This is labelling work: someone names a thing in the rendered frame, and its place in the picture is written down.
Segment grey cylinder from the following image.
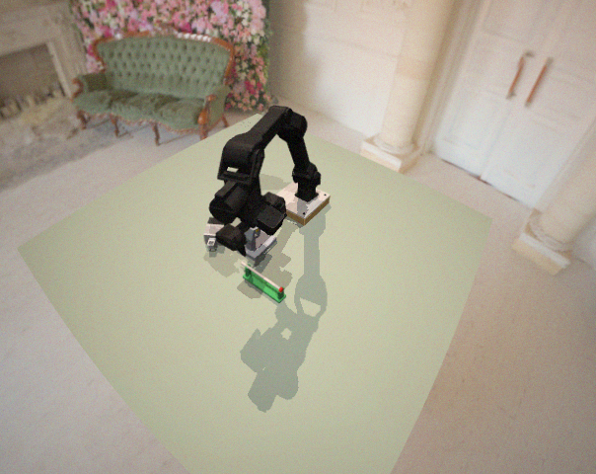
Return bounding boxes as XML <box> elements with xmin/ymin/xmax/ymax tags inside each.
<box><xmin>241</xmin><ymin>262</ymin><xmax>283</xmax><ymax>292</ymax></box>

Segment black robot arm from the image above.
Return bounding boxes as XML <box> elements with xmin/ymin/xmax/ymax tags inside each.
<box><xmin>209</xmin><ymin>106</ymin><xmax>322</xmax><ymax>236</ymax></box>

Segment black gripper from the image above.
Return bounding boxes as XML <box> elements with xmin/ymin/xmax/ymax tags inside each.
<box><xmin>216</xmin><ymin>192</ymin><xmax>286</xmax><ymax>257</ymax></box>

